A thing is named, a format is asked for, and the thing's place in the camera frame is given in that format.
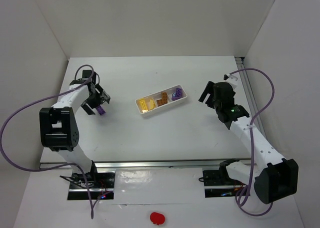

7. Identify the purple lego brick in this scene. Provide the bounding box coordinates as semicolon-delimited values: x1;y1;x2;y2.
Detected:
95;106;106;116

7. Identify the purple lego brick studs up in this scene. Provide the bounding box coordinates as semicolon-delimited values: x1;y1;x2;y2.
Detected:
174;88;183;100

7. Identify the long yellow lego plate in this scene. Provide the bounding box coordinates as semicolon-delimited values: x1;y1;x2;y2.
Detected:
138;99;149;113

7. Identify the white compartment tray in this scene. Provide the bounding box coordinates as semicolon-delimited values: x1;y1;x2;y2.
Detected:
135;85;188;117

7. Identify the orange lego brick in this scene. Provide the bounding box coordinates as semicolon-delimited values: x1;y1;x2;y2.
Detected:
156;99;168;107
161;92;168;103

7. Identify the purple round lego piece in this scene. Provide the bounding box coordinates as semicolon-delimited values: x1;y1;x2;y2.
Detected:
171;93;177;101

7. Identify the small yellow lego brick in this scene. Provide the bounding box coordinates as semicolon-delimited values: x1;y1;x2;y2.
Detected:
148;100;156;111

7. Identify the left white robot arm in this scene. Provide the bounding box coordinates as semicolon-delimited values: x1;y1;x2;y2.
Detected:
39;66;111;183

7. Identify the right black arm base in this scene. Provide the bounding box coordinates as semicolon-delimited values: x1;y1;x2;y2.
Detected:
198;159;251;198

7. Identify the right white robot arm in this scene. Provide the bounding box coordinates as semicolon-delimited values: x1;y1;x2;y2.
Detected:
199;81;299;204

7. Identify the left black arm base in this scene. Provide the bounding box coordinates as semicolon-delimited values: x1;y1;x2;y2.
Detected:
60;171;116;201

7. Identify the red round button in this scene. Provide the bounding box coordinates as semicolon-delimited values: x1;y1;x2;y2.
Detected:
149;212;166;226

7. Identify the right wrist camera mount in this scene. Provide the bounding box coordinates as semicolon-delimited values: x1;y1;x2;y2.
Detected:
223;74;239;89

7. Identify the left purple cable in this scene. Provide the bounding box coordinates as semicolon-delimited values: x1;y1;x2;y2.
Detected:
0;64;101;220

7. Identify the aluminium rail right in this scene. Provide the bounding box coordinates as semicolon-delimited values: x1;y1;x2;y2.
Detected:
235;57;266;137

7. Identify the aluminium rail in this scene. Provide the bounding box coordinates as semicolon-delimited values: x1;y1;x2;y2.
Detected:
38;158;252;170
235;57;266;137

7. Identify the aluminium rail front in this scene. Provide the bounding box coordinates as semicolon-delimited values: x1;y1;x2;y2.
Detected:
38;158;252;170

